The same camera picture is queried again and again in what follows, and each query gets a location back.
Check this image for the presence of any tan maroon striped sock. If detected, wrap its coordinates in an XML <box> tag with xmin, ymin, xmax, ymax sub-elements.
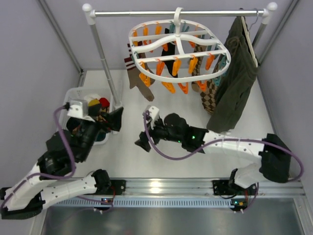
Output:
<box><xmin>124</xmin><ymin>56</ymin><xmax>140</xmax><ymax>89</ymax></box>

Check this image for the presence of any white clip hanger frame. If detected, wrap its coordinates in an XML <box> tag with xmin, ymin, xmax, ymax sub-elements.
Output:
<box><xmin>128</xmin><ymin>7</ymin><xmax>231</xmax><ymax>94</ymax></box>

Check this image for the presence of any brown argyle sock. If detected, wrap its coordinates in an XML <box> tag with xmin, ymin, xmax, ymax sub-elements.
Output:
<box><xmin>191</xmin><ymin>44</ymin><xmax>206</xmax><ymax>93</ymax></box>
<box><xmin>200</xmin><ymin>55</ymin><xmax>224</xmax><ymax>116</ymax></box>
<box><xmin>96</xmin><ymin>111</ymin><xmax>108</xmax><ymax>122</ymax></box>

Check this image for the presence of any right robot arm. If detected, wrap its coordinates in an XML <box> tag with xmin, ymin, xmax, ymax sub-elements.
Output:
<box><xmin>135</xmin><ymin>106</ymin><xmax>291</xmax><ymax>189</ymax></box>

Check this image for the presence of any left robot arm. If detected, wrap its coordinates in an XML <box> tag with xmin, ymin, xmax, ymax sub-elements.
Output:
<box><xmin>0</xmin><ymin>100</ymin><xmax>126</xmax><ymax>220</ymax></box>

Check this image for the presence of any wooden clothes hanger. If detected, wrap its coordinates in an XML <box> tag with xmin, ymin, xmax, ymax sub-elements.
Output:
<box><xmin>240</xmin><ymin>16</ymin><xmax>258</xmax><ymax>67</ymax></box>

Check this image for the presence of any dark teal sock in basket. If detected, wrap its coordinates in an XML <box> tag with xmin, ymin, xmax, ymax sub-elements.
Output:
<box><xmin>95</xmin><ymin>132</ymin><xmax>106</xmax><ymax>142</ymax></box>

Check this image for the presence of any white laundry basket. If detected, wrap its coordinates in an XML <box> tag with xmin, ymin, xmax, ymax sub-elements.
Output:
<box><xmin>59</xmin><ymin>87</ymin><xmax>114</xmax><ymax>145</ymax></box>

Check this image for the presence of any yellow sock in basket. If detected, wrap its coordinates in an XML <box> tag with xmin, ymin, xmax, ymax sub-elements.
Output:
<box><xmin>88</xmin><ymin>99</ymin><xmax>102</xmax><ymax>110</ymax></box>

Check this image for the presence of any red sock in basket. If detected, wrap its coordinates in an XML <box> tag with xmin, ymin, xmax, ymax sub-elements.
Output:
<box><xmin>99</xmin><ymin>97</ymin><xmax>110</xmax><ymax>110</ymax></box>

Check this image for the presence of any white sock in basket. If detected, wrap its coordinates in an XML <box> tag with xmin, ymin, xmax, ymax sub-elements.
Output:
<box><xmin>84</xmin><ymin>93</ymin><xmax>101</xmax><ymax>102</ymax></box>

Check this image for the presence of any black striped sock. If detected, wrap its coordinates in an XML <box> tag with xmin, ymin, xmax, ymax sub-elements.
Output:
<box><xmin>160</xmin><ymin>28</ymin><xmax>177</xmax><ymax>76</ymax></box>

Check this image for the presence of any olive green garment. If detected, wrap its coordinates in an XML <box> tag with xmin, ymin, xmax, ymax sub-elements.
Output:
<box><xmin>206</xmin><ymin>17</ymin><xmax>258</xmax><ymax>133</ymax></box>

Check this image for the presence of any white clothes rack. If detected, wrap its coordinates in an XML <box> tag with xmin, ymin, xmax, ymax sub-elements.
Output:
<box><xmin>82</xmin><ymin>2</ymin><xmax>278</xmax><ymax>135</ymax></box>

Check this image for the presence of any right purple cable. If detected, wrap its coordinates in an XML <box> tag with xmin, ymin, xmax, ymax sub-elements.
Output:
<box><xmin>143</xmin><ymin>110</ymin><xmax>305</xmax><ymax>182</ymax></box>

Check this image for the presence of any purple cable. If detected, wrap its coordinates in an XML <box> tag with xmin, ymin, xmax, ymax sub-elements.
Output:
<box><xmin>143</xmin><ymin>110</ymin><xmax>305</xmax><ymax>182</ymax></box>
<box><xmin>0</xmin><ymin>105</ymin><xmax>114</xmax><ymax>213</ymax></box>

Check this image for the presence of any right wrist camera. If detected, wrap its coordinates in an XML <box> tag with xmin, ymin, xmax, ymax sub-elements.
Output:
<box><xmin>146</xmin><ymin>106</ymin><xmax>159</xmax><ymax>129</ymax></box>

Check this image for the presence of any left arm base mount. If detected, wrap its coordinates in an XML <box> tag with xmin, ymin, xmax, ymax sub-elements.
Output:
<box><xmin>107</xmin><ymin>180</ymin><xmax>126</xmax><ymax>196</ymax></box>

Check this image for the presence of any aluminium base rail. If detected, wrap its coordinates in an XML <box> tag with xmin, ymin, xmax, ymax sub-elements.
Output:
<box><xmin>54</xmin><ymin>178</ymin><xmax>305</xmax><ymax>211</ymax></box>

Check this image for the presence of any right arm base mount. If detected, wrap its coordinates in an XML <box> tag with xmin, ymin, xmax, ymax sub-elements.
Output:
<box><xmin>212</xmin><ymin>179</ymin><xmax>234</xmax><ymax>196</ymax></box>

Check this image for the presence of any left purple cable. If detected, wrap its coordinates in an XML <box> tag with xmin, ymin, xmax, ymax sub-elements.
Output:
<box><xmin>0</xmin><ymin>105</ymin><xmax>114</xmax><ymax>213</ymax></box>

